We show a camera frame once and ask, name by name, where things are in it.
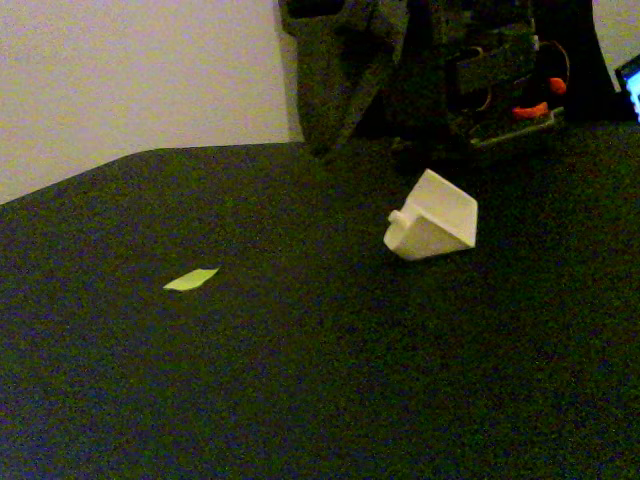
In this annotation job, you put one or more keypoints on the small green paper marker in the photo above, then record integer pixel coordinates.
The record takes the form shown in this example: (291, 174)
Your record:
(190, 280)

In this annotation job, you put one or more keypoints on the laptop with lit screen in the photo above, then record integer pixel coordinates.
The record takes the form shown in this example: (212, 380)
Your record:
(634, 85)

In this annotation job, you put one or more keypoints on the dark blue desk mat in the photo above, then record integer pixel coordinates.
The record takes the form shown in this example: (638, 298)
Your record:
(300, 375)

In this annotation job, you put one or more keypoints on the white plastic printed part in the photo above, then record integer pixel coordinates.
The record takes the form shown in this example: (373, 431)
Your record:
(440, 235)

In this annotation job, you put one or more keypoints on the grey robot arm with base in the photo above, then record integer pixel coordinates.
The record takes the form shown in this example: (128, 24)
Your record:
(500, 60)

